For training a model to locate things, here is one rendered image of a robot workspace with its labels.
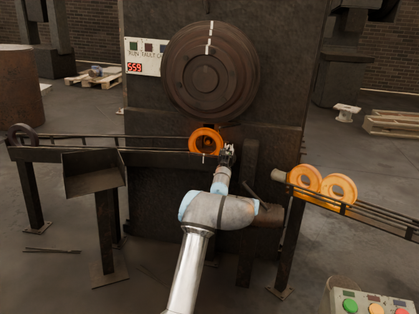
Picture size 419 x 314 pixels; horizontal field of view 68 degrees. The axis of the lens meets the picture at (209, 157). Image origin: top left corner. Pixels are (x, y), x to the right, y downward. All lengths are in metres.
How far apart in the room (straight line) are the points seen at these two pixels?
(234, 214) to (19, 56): 3.36
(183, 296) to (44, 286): 1.10
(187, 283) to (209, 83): 0.82
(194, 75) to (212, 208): 0.63
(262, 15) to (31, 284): 1.81
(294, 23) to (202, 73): 0.49
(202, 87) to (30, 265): 1.42
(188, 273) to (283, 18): 1.17
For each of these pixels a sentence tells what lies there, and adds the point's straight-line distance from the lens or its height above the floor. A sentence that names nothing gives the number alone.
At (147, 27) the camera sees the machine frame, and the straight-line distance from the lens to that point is 1.71.
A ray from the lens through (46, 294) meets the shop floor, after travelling 1.96.
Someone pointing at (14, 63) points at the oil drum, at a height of 0.75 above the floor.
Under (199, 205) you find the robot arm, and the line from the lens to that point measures 1.04.
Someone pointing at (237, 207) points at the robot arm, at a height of 0.81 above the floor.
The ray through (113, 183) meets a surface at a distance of 1.58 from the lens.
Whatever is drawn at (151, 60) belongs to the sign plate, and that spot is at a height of 1.14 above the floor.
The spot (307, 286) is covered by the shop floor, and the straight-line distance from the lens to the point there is 2.01.
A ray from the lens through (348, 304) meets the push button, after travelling 1.13.
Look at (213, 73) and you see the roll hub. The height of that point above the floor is 1.14.
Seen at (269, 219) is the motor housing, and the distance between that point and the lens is 1.57.
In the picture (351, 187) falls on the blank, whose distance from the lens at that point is 1.41.
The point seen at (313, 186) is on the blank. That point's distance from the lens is 1.49.
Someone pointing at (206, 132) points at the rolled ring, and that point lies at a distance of 1.59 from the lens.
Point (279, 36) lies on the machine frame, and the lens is 1.60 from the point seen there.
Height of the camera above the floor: 1.39
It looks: 25 degrees down
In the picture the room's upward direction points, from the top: 4 degrees clockwise
